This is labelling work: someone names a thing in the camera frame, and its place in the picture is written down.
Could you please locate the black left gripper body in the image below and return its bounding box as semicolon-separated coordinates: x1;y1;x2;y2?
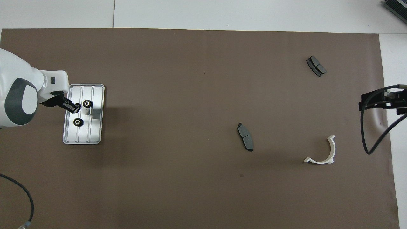
40;92;68;107

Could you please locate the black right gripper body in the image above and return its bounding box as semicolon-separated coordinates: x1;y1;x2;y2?
394;84;407;116

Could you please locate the silver metal tray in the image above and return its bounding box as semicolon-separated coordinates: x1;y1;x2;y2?
63;84;105;145

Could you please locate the short grey brake pad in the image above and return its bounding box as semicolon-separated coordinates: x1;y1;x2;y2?
306;56;327;77

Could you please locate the dark ribbed device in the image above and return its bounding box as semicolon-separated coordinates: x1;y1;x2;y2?
383;0;407;24

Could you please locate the brown table mat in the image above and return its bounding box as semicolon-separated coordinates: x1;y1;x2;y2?
0;28;400;229

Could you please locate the long grey brake pad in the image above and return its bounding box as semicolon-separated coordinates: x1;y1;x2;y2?
237;123;254;152

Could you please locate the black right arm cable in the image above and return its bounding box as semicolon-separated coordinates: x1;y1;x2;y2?
360;84;407;155

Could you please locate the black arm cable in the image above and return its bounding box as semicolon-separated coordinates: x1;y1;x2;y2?
360;84;407;155
0;173;35;229

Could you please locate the white half-ring clamp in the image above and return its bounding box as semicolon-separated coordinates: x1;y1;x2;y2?
304;135;336;165

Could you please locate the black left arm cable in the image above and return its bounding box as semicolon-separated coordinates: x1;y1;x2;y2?
0;173;35;229

